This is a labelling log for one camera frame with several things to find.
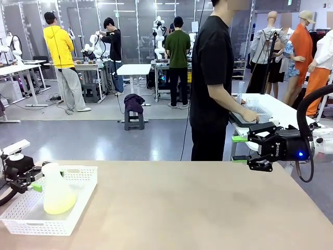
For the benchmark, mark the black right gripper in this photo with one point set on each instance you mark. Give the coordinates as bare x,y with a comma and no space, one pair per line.
286,147

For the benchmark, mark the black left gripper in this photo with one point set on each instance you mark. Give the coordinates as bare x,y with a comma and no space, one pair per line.
19,168

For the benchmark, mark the translucent plastic conical flask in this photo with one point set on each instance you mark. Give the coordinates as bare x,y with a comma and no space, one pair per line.
58,203

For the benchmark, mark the person's right forearm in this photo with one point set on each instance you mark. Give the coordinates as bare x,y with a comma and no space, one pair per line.
229,102

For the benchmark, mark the person's right hand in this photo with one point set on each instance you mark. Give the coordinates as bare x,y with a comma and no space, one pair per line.
251,116

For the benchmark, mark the person's left hand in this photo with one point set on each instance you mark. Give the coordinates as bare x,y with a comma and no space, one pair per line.
240,100

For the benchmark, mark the black flat tray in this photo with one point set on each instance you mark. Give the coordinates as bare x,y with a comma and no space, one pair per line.
236,120

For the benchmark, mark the shoe rack with shoes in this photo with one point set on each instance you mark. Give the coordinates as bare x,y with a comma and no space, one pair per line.
239,70

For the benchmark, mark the mannequin in orange trousers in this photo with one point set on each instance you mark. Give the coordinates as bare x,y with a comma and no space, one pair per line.
317,83

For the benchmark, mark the figure in blue floral dress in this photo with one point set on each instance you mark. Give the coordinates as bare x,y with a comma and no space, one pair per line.
292,67

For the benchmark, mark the black tripod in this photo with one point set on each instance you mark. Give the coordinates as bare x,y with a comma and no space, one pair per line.
270,54

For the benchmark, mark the person in black t-shirt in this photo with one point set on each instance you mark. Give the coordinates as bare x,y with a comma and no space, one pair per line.
208,65

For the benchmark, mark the mannequin in grey shirt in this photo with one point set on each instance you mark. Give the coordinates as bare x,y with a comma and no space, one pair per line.
260,47

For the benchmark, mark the grey step stool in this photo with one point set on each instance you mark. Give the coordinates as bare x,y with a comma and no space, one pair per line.
91,92

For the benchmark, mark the mannequin in orange jacket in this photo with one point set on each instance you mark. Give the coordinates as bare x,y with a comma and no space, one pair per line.
301,47

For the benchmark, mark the long white desk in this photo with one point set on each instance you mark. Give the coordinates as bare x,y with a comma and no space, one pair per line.
15,68

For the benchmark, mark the grey plastic stool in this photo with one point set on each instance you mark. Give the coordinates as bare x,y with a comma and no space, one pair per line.
134,121

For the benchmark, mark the black office chair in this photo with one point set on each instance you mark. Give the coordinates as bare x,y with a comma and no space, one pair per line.
41,60

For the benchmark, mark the metal equipment bench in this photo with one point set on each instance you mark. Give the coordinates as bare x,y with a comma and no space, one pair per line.
159,78

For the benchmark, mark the white workbench with equipment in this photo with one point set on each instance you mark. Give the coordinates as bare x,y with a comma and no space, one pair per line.
86,66

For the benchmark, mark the dark crumpled cloth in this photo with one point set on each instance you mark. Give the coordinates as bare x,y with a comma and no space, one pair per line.
134,101

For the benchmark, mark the person in green shirt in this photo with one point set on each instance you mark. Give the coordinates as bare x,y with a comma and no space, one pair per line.
177,47

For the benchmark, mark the person in yellow hoodie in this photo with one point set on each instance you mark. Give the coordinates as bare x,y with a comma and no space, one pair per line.
58,44

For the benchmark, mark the white robot on stand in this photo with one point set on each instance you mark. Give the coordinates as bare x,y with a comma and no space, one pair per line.
158,52

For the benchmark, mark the small white standing table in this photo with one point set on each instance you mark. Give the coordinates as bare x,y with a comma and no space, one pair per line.
134,69

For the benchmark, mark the person in black sweater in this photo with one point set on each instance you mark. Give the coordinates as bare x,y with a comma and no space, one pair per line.
115,44

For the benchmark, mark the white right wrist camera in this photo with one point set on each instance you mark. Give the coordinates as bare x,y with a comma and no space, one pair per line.
275,122

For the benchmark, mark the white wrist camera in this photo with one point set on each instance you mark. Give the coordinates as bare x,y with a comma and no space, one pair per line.
15,147
275,122

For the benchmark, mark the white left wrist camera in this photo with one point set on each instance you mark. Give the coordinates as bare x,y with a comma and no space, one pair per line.
15,147

